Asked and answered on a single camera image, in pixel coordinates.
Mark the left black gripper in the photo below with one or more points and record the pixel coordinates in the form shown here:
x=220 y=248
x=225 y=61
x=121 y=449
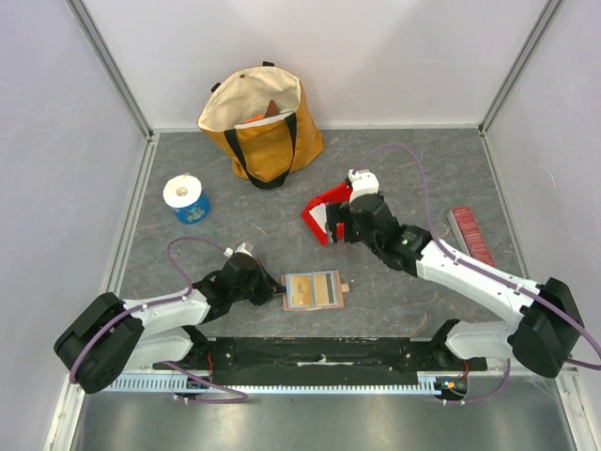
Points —
x=269 y=287

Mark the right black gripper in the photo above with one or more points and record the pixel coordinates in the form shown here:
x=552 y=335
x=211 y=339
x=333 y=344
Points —
x=342 y=225

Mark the yellow credit card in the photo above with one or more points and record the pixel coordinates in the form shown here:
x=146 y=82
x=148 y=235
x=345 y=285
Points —
x=299 y=290

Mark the tan leather card holder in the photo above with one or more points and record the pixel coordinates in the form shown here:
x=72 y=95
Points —
x=313 y=291

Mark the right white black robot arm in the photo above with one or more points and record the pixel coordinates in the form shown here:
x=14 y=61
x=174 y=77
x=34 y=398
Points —
x=537 y=323

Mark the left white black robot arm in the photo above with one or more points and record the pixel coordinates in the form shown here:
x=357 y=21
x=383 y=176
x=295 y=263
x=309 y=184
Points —
x=112 y=335

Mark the white card stack in bin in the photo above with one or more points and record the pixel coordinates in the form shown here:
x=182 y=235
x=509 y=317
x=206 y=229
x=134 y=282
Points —
x=319 y=214

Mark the red plastic bin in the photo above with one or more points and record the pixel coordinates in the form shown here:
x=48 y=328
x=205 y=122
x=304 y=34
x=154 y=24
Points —
x=336 y=229

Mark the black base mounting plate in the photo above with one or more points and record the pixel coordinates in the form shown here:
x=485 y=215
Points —
x=312 y=361

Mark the red rectangular box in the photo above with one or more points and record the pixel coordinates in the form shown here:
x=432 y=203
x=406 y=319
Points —
x=469 y=235

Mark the yellow canvas tote bag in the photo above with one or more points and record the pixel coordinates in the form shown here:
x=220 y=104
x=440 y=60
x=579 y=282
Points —
x=264 y=152

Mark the orange item inside bag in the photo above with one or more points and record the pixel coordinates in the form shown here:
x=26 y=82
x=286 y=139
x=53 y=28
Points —
x=254 y=118

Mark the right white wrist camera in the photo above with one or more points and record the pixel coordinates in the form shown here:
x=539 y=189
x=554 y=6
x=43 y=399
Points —
x=362 y=182

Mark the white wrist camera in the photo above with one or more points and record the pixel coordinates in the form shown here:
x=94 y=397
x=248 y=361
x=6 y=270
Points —
x=362 y=182
x=244 y=248

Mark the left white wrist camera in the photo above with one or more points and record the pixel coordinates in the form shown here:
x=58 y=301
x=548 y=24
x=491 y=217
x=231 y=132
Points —
x=244 y=248

